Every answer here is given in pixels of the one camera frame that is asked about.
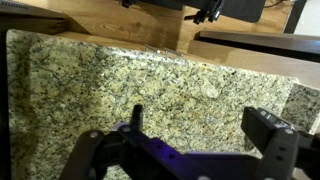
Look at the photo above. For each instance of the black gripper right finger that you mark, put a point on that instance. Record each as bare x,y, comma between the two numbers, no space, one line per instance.
283,150

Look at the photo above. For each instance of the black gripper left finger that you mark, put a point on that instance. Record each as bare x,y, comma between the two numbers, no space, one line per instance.
100,153

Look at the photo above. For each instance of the black camera stand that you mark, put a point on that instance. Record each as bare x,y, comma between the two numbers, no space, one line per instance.
240,10

